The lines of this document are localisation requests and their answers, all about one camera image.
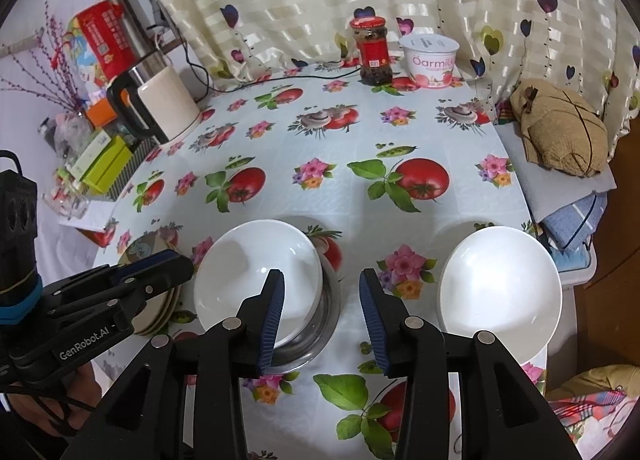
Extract white yogurt tub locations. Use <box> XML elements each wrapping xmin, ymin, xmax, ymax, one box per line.
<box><xmin>398</xmin><ymin>34</ymin><xmax>461</xmax><ymax>90</ymax></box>

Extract beige plate with blue print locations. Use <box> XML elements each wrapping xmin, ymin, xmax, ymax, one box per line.
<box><xmin>117</xmin><ymin>232</ymin><xmax>178</xmax><ymax>328</ymax></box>
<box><xmin>132</xmin><ymin>285</ymin><xmax>184</xmax><ymax>337</ymax></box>

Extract black power cable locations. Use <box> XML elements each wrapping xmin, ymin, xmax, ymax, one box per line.
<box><xmin>177</xmin><ymin>47</ymin><xmax>363</xmax><ymax>102</ymax></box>

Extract person's left hand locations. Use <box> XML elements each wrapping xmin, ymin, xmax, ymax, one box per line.
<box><xmin>9</xmin><ymin>364</ymin><xmax>104</xmax><ymax>442</ymax></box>

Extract white kettle base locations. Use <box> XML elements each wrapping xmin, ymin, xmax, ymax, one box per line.
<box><xmin>157</xmin><ymin>110</ymin><xmax>204</xmax><ymax>151</ymax></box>

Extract white bowl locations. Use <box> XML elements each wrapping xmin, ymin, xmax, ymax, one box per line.
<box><xmin>194</xmin><ymin>220</ymin><xmax>323</xmax><ymax>348</ymax></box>
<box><xmin>436</xmin><ymin>226</ymin><xmax>563</xmax><ymax>367</ymax></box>

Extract plaid blanket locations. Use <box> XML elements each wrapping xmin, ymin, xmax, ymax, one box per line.
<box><xmin>547</xmin><ymin>365</ymin><xmax>637</xmax><ymax>442</ymax></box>

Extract heart print curtain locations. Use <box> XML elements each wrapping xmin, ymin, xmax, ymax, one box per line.
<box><xmin>127</xmin><ymin>0</ymin><xmax>640</xmax><ymax>141</ymax></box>

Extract blue folded towel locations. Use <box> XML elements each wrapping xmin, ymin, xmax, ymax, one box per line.
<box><xmin>540</xmin><ymin>192</ymin><xmax>609</xmax><ymax>254</ymax></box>

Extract grey folded cloth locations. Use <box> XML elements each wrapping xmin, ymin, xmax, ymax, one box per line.
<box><xmin>492</xmin><ymin>120</ymin><xmax>617</xmax><ymax>224</ymax></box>

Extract red box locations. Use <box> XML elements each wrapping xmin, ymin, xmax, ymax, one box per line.
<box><xmin>74</xmin><ymin>2</ymin><xmax>139</xmax><ymax>83</ymax></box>

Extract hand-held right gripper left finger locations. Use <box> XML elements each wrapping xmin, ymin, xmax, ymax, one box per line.
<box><xmin>60</xmin><ymin>267</ymin><xmax>287</xmax><ymax>460</ymax></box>

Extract orange box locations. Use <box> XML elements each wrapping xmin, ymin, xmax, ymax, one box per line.
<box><xmin>85</xmin><ymin>100</ymin><xmax>119</xmax><ymax>129</ymax></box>

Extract zigzag patterned box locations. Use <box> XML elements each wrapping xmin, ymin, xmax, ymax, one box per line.
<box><xmin>107</xmin><ymin>137</ymin><xmax>162</xmax><ymax>202</ymax></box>

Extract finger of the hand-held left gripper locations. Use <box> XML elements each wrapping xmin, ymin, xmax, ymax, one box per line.
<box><xmin>47</xmin><ymin>270</ymin><xmax>195</xmax><ymax>331</ymax></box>
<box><xmin>42</xmin><ymin>249</ymin><xmax>195</xmax><ymax>297</ymax></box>

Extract dried flower branches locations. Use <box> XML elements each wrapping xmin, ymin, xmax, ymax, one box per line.
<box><xmin>0</xmin><ymin>0</ymin><xmax>89</xmax><ymax>113</ymax></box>

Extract clear glass jar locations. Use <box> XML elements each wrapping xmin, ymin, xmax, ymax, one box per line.
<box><xmin>44</xmin><ymin>179</ymin><xmax>91</xmax><ymax>219</ymax></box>

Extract stainless steel bowl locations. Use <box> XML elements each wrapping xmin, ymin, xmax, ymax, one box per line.
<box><xmin>270</xmin><ymin>235</ymin><xmax>344</xmax><ymax>373</ymax></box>

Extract white electric kettle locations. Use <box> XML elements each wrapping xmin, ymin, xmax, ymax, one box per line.
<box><xmin>106</xmin><ymin>51</ymin><xmax>202</xmax><ymax>143</ymax></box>

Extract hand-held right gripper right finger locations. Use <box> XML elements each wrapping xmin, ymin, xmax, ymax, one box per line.
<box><xmin>359</xmin><ymin>267</ymin><xmax>583</xmax><ymax>460</ymax></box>

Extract red-lid sauce jar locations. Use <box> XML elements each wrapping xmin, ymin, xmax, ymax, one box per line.
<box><xmin>349</xmin><ymin>16</ymin><xmax>392</xmax><ymax>87</ymax></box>

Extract white board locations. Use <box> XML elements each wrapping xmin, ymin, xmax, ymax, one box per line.
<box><xmin>57</xmin><ymin>209</ymin><xmax>121</xmax><ymax>232</ymax></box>

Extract pale green box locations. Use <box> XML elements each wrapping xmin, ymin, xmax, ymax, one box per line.
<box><xmin>67</xmin><ymin>132</ymin><xmax>113</xmax><ymax>179</ymax></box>

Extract clear plastic bag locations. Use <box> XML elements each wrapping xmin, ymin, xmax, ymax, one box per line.
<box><xmin>50</xmin><ymin>112</ymin><xmax>94</xmax><ymax>162</ymax></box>

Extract lime green box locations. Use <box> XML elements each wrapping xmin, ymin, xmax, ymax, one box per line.
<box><xmin>82</xmin><ymin>135</ymin><xmax>134</xmax><ymax>194</ymax></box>

